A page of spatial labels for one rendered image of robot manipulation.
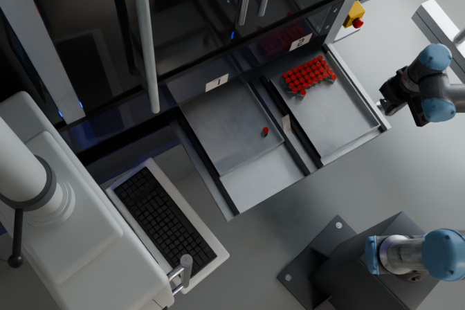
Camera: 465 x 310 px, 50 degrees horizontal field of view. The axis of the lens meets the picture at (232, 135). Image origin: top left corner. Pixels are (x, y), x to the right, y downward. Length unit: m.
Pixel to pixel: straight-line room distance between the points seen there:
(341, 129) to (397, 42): 1.47
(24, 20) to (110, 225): 0.41
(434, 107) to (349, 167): 1.47
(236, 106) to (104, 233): 0.96
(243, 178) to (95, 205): 0.83
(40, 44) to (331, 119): 1.10
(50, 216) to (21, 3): 0.38
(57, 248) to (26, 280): 1.67
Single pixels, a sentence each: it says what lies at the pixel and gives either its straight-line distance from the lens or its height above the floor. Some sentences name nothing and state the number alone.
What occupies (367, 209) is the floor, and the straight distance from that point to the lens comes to 2.73.
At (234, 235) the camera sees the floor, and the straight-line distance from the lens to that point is 2.54.
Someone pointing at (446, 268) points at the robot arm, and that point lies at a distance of 1.24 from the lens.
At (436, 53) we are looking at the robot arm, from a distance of 1.37.
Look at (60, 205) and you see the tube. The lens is 0.92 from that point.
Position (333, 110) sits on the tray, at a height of 0.88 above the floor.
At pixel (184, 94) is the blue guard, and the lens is 1.60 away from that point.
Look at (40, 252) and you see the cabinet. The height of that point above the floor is 1.58.
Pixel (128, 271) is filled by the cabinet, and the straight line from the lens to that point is 0.95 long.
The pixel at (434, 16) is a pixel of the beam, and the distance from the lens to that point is 2.68.
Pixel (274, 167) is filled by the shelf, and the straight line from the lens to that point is 1.72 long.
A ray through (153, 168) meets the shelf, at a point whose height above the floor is 0.80.
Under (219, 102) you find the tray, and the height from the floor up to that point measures 0.88.
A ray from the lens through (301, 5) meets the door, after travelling 1.57.
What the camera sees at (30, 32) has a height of 1.65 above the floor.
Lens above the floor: 2.49
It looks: 68 degrees down
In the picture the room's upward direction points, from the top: 15 degrees clockwise
